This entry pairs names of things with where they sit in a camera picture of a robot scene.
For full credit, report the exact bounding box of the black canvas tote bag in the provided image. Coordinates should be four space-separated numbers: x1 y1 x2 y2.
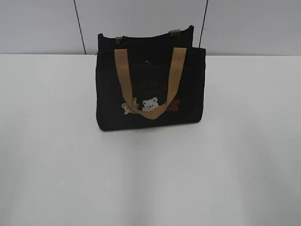
95 26 206 131

